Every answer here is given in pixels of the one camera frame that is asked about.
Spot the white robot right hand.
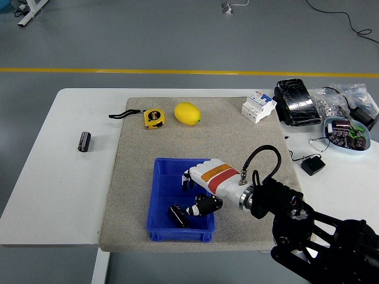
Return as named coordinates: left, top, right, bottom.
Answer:
left=181, top=159, right=248, bottom=217

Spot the dark cylindrical battery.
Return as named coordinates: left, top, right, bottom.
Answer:
left=77, top=131, right=92, bottom=153
left=168, top=204, right=190, bottom=228

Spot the blue plastic box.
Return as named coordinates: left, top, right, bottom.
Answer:
left=146, top=157, right=217, bottom=243

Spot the grey-brown mat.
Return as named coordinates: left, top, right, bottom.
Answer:
left=98, top=96, right=317, bottom=253

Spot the yellow lemon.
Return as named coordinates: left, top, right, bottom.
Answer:
left=174, top=101, right=202, bottom=127

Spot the white circuit breaker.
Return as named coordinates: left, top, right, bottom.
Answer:
left=240, top=91, right=278, bottom=124

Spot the yellow tape measure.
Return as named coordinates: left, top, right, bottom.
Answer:
left=108, top=108, right=166, bottom=131

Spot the small black adapter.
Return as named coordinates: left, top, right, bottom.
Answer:
left=288, top=149, right=326, bottom=176

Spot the glossy black case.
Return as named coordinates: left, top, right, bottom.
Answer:
left=272, top=78, right=323, bottom=127

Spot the clear bag of nuts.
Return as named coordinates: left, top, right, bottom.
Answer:
left=311, top=88, right=351, bottom=120

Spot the large brown capacitor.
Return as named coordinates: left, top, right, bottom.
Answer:
left=330, top=119, right=352, bottom=131

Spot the light blue bowl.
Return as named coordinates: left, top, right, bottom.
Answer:
left=323, top=117, right=372, bottom=156

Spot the white table leg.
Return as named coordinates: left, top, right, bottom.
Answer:
left=91, top=247, right=111, bottom=284

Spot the white table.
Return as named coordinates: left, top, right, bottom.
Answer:
left=0, top=88, right=379, bottom=247

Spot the clear bag of screws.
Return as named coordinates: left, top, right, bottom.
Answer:
left=330, top=83, right=379, bottom=117

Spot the thin black wire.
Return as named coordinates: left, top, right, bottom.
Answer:
left=309, top=136, right=331, bottom=153

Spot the black power adapter with cord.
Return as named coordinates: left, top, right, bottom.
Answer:
left=322, top=86, right=377, bottom=131

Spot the black floor cable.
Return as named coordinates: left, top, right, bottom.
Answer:
left=304, top=0, right=379, bottom=45

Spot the white frame foot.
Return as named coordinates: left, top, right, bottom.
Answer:
left=17, top=0, right=50, bottom=28

